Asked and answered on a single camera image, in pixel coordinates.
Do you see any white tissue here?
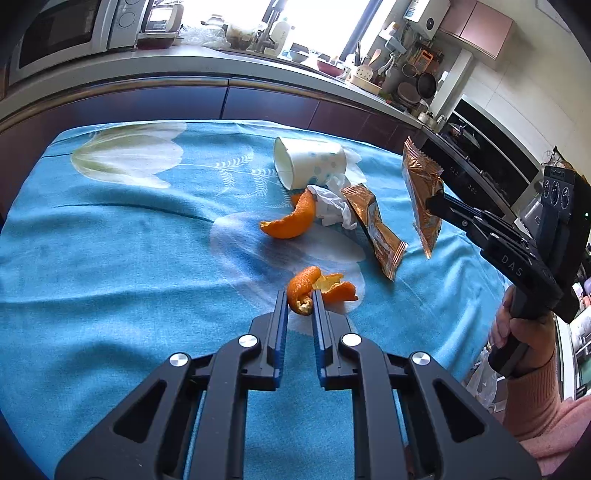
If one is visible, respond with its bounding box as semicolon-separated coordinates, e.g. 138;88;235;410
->
307;150;365;229

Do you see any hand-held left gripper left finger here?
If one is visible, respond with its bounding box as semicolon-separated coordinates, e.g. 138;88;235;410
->
54;290;290;480

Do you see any cream cutting board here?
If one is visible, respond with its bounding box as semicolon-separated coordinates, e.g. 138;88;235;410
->
348;76;384;93

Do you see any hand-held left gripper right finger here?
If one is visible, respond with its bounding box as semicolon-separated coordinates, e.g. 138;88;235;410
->
311;290;542;480

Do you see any white soap bottle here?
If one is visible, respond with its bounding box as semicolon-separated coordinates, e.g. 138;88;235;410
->
269;17;291;56

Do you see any white water heater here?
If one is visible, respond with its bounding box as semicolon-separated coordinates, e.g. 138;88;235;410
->
403;0;451;40

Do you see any large orange peel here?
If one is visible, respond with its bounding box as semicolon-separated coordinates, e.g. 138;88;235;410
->
259;187;317;240

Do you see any flat orange peel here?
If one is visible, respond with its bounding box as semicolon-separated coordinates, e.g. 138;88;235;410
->
314;273;358;305

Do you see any dotted paper cup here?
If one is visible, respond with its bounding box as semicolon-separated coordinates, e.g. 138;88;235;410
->
273;137;347;191

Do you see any blue floral tablecloth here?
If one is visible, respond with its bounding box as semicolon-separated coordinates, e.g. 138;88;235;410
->
0;121;513;480

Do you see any glass kettle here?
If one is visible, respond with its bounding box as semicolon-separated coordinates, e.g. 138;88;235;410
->
141;0;185;35

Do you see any clear plastic bag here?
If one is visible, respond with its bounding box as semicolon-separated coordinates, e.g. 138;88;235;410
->
180;23;232;49

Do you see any red bowl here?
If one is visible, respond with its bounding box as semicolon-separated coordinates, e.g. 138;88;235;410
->
316;59;347;78

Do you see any white plastic bag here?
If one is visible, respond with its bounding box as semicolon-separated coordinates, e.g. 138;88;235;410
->
466;346;499;407

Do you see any dark framed window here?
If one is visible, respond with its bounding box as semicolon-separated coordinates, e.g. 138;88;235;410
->
263;0;416;61

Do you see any curled orange peel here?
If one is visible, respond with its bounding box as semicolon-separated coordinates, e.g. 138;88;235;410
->
286;265;321;317

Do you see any pink wall cabinet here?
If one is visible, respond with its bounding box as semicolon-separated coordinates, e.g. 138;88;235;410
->
438;0;514;60

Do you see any black built-in oven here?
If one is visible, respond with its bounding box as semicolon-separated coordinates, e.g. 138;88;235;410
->
425;95;550;222

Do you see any copper snack wrapper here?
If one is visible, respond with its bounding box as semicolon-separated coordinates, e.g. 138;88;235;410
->
341;183;408;281
401;138;445;259

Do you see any dark lidded bowl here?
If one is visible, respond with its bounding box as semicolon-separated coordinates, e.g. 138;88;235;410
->
137;32;178;51

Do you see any covered food container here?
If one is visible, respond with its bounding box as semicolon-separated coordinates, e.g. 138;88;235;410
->
226;23;257;51

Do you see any steel kitchen faucet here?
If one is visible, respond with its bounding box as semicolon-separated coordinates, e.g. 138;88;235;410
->
252;0;282;54

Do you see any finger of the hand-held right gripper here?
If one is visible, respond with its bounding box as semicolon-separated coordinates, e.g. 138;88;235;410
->
441;191;539;250
426;196;509;254

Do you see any white microwave oven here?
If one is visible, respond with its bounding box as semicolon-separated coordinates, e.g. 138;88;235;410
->
7;0;153;86

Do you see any person's right hand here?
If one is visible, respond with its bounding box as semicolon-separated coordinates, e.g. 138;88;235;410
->
489;286;557;370

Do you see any person's right forearm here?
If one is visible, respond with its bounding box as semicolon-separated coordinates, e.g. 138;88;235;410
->
501;342;591;476

